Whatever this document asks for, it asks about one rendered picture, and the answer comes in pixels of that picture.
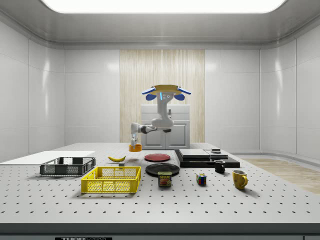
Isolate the banana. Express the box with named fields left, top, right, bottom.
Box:
left=107, top=155, right=127, bottom=164

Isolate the red plate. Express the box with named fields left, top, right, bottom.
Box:
left=143, top=153, right=172, bottom=163

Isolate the black plate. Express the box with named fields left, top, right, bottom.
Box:
left=144, top=162, right=181, bottom=177

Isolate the white cabinet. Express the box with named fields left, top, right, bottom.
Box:
left=140, top=104, right=192, bottom=150

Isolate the flat-sided can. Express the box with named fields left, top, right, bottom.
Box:
left=157, top=170, right=173, bottom=188

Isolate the yellow basket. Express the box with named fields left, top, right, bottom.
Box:
left=80, top=165, right=142, bottom=195

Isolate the black stove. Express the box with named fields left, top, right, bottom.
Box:
left=173, top=147, right=242, bottom=169

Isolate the dark grey basket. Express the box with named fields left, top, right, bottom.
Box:
left=39, top=156, right=97, bottom=178

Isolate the puzzle cube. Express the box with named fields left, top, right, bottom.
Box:
left=195, top=172, right=208, bottom=186

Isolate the black mug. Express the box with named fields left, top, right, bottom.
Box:
left=213, top=159, right=226, bottom=174

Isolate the yellow mug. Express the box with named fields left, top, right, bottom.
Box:
left=231, top=169, right=249, bottom=190

